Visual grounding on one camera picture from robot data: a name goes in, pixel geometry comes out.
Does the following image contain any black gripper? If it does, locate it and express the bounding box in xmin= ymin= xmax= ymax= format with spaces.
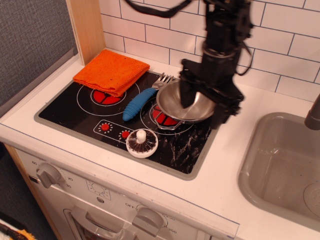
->
xmin=180 ymin=49 xmax=244 ymax=130

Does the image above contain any stainless steel bowl with handles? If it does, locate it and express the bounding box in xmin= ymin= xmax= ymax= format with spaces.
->
xmin=156 ymin=79 xmax=216 ymax=124

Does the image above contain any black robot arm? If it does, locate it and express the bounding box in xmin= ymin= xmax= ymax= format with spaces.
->
xmin=180 ymin=0 xmax=253 ymax=129

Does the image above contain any orange folded towel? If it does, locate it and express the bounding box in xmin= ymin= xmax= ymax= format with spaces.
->
xmin=73 ymin=49 xmax=150 ymax=97

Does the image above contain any white round dish brush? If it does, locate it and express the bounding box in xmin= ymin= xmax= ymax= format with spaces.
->
xmin=126 ymin=128 xmax=159 ymax=159

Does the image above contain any red stove knob right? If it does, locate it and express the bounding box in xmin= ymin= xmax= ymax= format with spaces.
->
xmin=121 ymin=131 xmax=130 ymax=139

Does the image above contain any red stove knob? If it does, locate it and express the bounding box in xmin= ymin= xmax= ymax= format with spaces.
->
xmin=100 ymin=123 xmax=110 ymax=132
xmin=121 ymin=131 xmax=130 ymax=139

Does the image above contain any grey sink basin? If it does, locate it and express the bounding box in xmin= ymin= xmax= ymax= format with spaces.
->
xmin=238 ymin=112 xmax=320 ymax=231

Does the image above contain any red stove knob left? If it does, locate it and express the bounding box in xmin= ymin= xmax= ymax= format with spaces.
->
xmin=100 ymin=123 xmax=110 ymax=132

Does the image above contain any grey faucet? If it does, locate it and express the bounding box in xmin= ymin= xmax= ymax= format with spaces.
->
xmin=304 ymin=94 xmax=320 ymax=131

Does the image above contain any black toy stovetop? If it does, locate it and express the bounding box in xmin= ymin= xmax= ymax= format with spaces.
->
xmin=34 ymin=71 xmax=217 ymax=181

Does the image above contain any grey oven temperature knob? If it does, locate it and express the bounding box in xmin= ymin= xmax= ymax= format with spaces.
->
xmin=132 ymin=207 xmax=164 ymax=237

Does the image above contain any grey timer knob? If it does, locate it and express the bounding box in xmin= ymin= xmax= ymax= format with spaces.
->
xmin=36 ymin=163 xmax=62 ymax=189

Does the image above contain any orange and black cloth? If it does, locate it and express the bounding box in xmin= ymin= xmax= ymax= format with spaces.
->
xmin=0 ymin=223 xmax=36 ymax=240

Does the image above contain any fork with blue handle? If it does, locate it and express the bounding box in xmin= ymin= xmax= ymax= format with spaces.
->
xmin=122 ymin=73 xmax=174 ymax=122

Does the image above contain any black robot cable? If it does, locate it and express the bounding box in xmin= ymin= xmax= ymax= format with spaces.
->
xmin=124 ymin=0 xmax=254 ymax=77

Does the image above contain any wooden side post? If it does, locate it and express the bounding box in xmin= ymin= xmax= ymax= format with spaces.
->
xmin=65 ymin=0 xmax=106 ymax=66

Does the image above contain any grey oven door handle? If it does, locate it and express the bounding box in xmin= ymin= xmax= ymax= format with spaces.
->
xmin=70 ymin=207 xmax=138 ymax=240

